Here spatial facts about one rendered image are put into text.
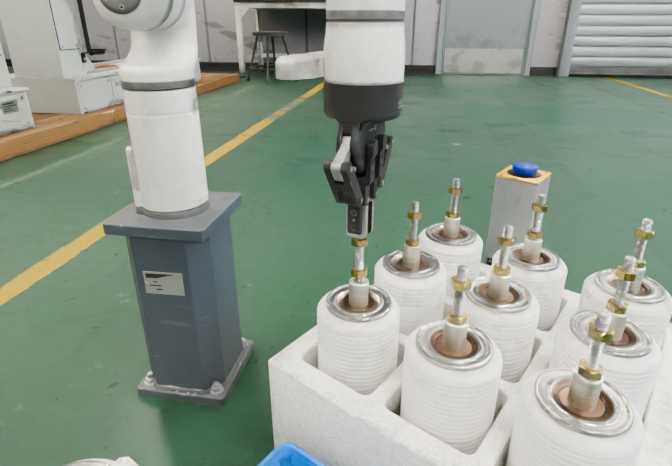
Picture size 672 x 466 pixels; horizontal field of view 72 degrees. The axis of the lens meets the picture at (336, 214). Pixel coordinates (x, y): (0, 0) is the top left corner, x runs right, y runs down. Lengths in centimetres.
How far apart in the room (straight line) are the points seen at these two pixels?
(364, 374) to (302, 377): 7
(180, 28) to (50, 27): 228
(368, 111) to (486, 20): 513
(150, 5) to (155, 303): 40
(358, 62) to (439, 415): 33
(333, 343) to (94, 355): 54
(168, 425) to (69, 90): 235
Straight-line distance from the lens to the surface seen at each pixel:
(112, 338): 99
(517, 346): 58
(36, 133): 255
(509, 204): 82
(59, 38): 293
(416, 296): 60
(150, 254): 69
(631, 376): 55
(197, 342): 74
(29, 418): 89
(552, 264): 68
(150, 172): 66
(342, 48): 42
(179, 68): 63
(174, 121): 63
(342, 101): 42
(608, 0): 573
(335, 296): 55
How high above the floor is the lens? 55
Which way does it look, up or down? 23 degrees down
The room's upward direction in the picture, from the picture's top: straight up
